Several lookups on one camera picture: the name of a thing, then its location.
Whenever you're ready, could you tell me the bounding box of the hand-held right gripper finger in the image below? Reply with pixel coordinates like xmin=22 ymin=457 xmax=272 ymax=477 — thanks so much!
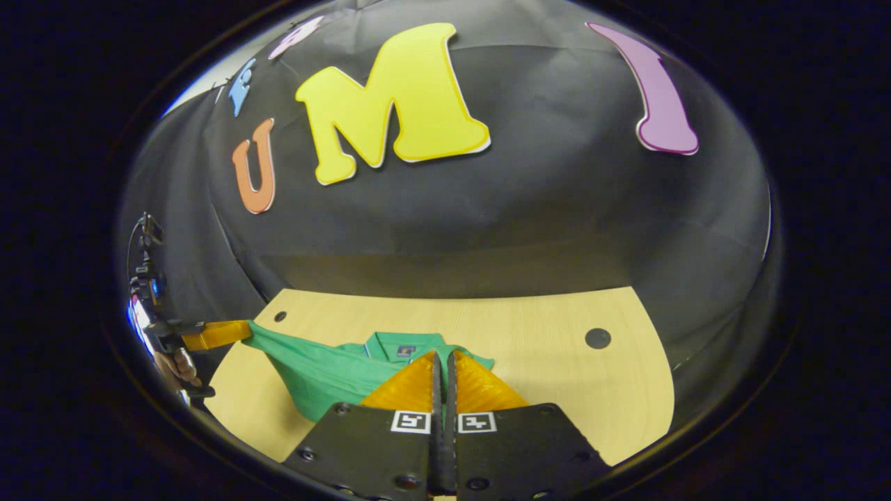
xmin=282 ymin=350 xmax=446 ymax=501
xmin=445 ymin=349 xmax=613 ymax=501

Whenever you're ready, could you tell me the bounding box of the green T-shirt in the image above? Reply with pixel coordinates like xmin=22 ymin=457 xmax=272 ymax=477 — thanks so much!
xmin=242 ymin=321 xmax=495 ymax=422

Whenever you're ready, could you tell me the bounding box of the black backdrop cloth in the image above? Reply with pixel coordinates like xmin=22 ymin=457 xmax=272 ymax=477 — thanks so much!
xmin=122 ymin=0 xmax=777 ymax=418

